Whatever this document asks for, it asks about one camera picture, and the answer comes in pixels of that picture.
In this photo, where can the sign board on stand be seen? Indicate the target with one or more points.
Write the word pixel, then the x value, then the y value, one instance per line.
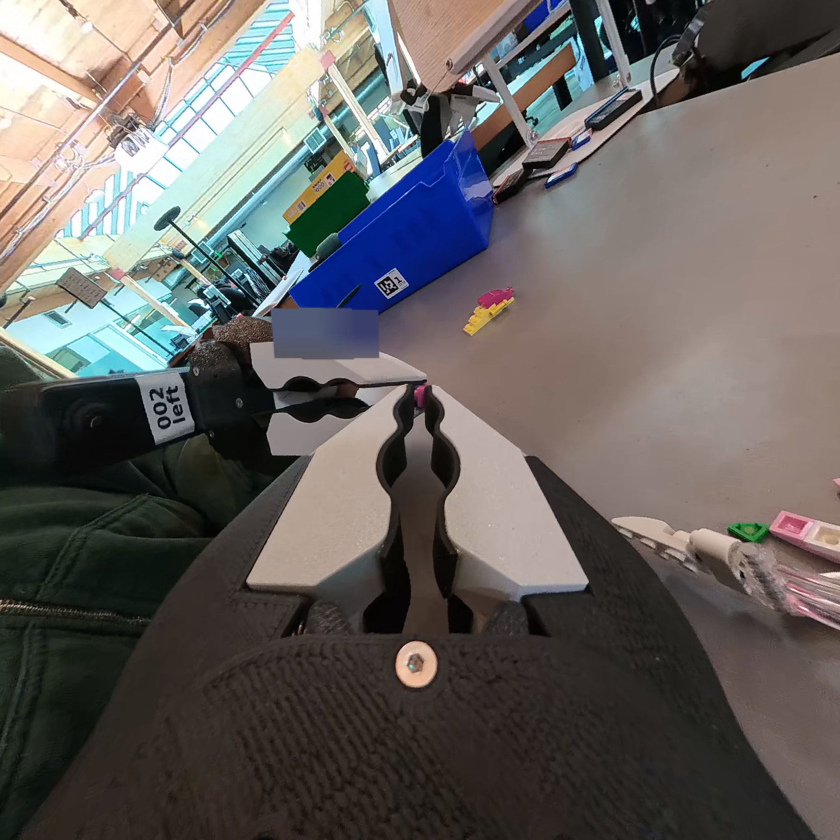
pixel 82 287

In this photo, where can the white lego piece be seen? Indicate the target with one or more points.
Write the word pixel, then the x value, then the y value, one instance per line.
pixel 649 537

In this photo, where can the blue flat card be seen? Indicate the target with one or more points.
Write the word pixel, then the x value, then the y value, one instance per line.
pixel 561 175

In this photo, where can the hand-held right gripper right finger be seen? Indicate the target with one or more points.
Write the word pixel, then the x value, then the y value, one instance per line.
pixel 512 512

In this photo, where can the person's green zip jacket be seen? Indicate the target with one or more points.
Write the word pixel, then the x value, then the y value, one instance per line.
pixel 79 590

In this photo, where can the black square box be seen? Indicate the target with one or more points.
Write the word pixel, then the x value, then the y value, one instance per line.
pixel 546 155

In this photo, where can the dark flat case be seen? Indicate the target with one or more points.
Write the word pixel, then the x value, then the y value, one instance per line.
pixel 509 186

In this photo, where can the yellow cardboard box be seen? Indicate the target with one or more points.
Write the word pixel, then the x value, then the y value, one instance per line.
pixel 321 184

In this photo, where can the black floor lamp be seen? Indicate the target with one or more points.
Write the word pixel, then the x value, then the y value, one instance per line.
pixel 169 216

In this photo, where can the small green lego piece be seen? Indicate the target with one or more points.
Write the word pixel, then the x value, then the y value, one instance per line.
pixel 748 531

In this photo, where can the white shelf leg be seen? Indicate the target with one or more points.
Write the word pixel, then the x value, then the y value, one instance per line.
pixel 515 105
pixel 613 46

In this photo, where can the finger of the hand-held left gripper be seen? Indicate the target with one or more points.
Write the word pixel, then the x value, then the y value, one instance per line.
pixel 295 436
pixel 394 373

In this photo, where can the wooden shelf board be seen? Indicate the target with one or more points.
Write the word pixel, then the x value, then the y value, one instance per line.
pixel 459 33

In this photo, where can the small pink lego brick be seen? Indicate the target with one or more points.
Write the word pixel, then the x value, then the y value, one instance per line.
pixel 422 397

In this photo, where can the yellow and pink lego assembly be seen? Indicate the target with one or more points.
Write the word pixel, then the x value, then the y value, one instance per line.
pixel 489 312

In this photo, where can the black and white clamp tool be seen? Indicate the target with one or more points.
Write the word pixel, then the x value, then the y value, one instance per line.
pixel 446 108

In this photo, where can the small blue card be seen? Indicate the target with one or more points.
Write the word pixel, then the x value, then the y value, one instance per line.
pixel 581 138

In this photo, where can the blue plastic bin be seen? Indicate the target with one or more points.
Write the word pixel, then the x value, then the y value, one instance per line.
pixel 420 223

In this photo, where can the pink and cream lego piece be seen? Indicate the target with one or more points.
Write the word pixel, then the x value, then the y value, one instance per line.
pixel 804 533

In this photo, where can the white table mat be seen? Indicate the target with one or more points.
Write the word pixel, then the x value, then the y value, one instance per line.
pixel 630 131

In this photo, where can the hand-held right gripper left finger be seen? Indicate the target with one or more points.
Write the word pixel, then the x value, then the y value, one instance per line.
pixel 328 512

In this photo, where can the dark blue tin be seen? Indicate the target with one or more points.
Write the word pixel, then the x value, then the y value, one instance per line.
pixel 613 108

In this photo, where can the green plastic bin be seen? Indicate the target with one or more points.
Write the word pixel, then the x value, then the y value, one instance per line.
pixel 328 216

